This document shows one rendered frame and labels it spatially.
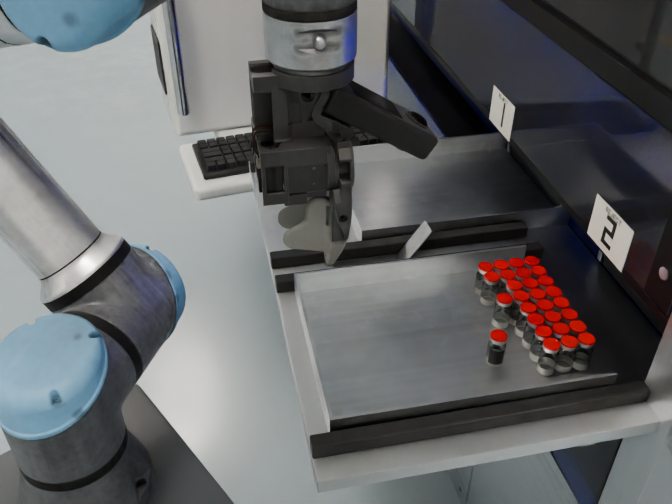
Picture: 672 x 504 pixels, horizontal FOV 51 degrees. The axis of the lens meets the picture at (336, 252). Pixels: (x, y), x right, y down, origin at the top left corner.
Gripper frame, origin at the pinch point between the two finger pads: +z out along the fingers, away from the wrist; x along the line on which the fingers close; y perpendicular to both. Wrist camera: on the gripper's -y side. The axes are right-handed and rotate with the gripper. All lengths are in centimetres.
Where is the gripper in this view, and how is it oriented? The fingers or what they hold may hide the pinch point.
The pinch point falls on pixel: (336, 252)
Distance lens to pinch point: 69.7
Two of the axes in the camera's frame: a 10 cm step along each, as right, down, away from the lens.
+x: 2.0, 5.9, -7.8
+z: 0.0, 8.0, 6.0
